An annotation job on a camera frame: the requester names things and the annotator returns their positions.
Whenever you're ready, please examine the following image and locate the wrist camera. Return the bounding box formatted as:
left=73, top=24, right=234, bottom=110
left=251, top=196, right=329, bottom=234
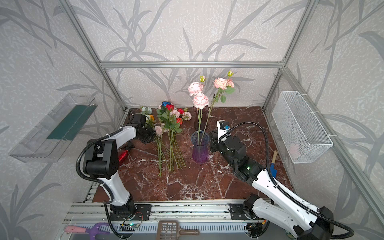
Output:
left=129, top=113, right=147, bottom=127
left=216, top=120, right=230, bottom=141

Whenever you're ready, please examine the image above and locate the clear plastic tray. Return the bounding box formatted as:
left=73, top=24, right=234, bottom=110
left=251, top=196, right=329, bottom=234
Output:
left=9, top=94, right=98, bottom=163

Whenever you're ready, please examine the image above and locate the dark red glass vase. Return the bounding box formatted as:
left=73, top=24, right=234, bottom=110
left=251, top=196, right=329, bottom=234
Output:
left=194, top=106, right=209, bottom=131

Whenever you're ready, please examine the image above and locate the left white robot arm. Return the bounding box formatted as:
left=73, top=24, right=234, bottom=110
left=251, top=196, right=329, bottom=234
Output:
left=76, top=114, right=156, bottom=221

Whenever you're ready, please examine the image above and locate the blue scoop brush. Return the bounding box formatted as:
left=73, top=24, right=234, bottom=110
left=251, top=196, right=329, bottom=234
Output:
left=270, top=151, right=278, bottom=178

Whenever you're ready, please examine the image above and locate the red handheld tool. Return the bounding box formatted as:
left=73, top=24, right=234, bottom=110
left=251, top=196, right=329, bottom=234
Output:
left=118, top=141, right=134, bottom=166

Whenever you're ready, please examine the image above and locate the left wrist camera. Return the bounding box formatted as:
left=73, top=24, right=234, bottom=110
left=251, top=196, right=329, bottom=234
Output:
left=129, top=113, right=147, bottom=127

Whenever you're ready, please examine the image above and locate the white wire basket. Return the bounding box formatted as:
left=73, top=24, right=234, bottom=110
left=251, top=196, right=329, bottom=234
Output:
left=272, top=91, right=333, bottom=164

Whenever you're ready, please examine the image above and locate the flower bunch on table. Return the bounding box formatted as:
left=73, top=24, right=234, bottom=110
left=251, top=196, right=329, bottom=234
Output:
left=149, top=101, right=192, bottom=177

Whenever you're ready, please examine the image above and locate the pale pink peony stem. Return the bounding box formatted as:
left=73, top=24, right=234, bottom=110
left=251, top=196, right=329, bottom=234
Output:
left=187, top=76, right=210, bottom=126

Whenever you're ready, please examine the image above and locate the brown plastic scoop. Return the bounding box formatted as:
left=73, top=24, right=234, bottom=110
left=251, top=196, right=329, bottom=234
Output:
left=156, top=221, right=200, bottom=240

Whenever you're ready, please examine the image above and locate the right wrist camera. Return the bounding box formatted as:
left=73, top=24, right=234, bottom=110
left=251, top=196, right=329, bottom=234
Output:
left=216, top=120, right=230, bottom=141

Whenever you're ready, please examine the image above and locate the white pink-edged rose stem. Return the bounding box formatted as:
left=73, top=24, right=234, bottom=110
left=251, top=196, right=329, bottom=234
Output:
left=204, top=70, right=235, bottom=133

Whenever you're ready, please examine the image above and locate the purple glass vase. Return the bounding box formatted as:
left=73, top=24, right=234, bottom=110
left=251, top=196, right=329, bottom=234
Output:
left=191, top=131, right=211, bottom=164

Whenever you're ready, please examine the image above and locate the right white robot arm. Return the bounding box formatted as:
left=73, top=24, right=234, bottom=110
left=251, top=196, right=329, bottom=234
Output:
left=211, top=120, right=355, bottom=240

